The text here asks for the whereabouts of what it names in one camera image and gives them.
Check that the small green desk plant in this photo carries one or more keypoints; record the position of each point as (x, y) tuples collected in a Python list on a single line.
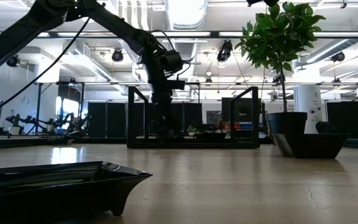
[(192, 129)]

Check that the black ceiling spotlight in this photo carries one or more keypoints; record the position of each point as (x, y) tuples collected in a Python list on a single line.
[(12, 60), (117, 55), (225, 49), (338, 56)]

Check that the white round pillar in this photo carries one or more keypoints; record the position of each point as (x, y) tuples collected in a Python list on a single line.
[(309, 99)]

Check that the square wavy black plate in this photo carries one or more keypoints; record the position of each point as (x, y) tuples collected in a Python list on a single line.
[(315, 146)]

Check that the person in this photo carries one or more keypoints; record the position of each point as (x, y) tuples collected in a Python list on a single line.
[(222, 125)]

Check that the small square black plate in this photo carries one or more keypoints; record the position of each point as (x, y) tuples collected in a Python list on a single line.
[(57, 193)]

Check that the red and blue boxes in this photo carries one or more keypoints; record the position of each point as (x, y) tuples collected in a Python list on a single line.
[(241, 126)]

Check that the silver ventilation duct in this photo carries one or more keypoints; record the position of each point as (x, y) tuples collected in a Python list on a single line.
[(185, 18)]

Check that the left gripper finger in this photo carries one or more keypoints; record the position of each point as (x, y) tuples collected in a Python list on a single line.
[(168, 118), (156, 118)]

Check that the black partition panel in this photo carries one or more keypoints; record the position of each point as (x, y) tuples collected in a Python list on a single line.
[(104, 119), (343, 119)]

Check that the green potted plant black pot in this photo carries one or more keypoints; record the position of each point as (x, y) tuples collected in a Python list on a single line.
[(286, 123)]

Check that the black overhead light bar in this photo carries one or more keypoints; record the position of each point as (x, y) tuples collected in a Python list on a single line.
[(213, 34)]

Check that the black metal stand frame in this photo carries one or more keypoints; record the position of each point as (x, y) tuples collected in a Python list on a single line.
[(38, 105)]

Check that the office chair with black jacket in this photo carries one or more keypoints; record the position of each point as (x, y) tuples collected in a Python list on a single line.
[(325, 127)]

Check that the black background robot arms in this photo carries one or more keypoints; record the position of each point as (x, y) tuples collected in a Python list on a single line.
[(30, 119)]

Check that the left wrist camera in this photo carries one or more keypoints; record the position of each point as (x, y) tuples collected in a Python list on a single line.
[(171, 60)]

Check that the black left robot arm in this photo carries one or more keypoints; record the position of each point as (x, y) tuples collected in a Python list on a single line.
[(17, 37)]

